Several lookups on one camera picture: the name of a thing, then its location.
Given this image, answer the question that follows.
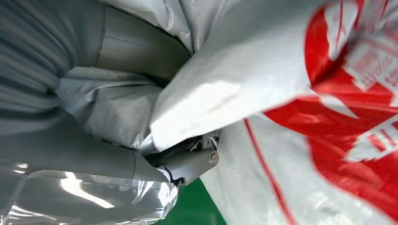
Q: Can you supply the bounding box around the green conveyor belt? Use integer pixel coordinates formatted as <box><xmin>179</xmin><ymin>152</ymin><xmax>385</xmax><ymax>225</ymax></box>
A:
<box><xmin>155</xmin><ymin>178</ymin><xmax>228</xmax><ymax>225</ymax></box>

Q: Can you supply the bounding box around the clear plastic film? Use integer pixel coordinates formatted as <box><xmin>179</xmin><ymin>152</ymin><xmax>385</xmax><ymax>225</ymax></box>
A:
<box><xmin>0</xmin><ymin>170</ymin><xmax>178</xmax><ymax>225</ymax></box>

